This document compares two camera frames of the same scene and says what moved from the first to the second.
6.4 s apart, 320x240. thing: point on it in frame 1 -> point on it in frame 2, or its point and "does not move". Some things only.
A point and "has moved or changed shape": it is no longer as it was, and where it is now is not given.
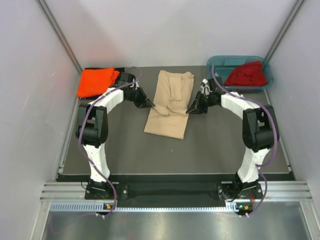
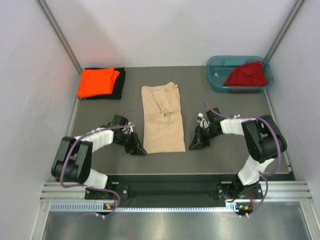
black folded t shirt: (120, 69) does not move
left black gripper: (144, 102) -> (138, 149)
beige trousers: (169, 115) has moved or changed shape
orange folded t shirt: (94, 82) does not move
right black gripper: (195, 108) -> (197, 142)
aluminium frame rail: (276, 191) does not move
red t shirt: (251, 74) does not move
